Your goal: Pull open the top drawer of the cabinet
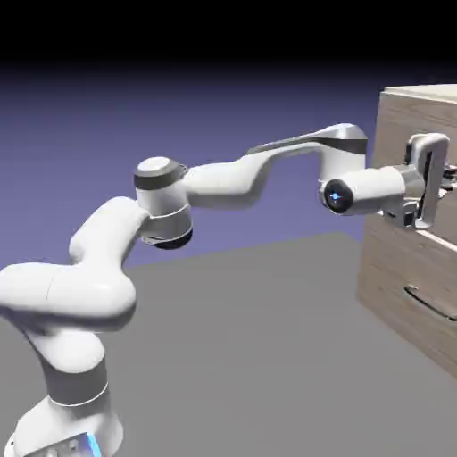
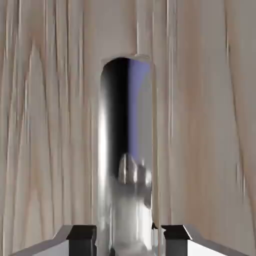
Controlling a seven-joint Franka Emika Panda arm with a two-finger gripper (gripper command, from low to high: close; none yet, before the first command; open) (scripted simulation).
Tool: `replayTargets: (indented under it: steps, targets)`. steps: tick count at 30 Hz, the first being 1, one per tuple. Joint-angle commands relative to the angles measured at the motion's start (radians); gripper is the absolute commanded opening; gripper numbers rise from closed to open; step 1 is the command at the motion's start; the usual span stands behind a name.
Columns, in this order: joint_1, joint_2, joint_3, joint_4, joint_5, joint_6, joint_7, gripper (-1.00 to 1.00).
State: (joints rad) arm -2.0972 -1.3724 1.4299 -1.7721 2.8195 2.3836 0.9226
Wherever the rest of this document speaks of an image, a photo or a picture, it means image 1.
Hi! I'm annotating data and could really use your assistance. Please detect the light wood drawer front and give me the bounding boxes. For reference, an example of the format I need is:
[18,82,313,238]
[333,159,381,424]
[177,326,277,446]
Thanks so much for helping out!
[365,91,457,248]
[355,212,457,380]

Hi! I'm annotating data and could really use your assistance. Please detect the light wood cabinet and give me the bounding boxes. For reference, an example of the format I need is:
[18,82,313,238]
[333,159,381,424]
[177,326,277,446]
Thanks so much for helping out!
[355,83,457,380]

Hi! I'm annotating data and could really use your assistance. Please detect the dark curved drawer handle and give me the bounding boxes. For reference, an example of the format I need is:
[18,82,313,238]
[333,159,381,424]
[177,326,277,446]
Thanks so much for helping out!
[403,284,457,321]

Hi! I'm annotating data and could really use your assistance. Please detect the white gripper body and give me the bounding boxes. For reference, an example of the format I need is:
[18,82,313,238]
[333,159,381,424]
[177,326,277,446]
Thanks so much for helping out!
[404,132,452,230]

